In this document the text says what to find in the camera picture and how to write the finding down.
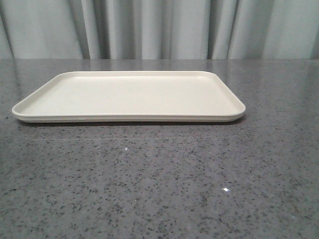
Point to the cream rectangular plastic tray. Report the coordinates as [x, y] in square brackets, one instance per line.
[116, 96]

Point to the pale grey-green curtain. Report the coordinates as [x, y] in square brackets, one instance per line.
[159, 29]

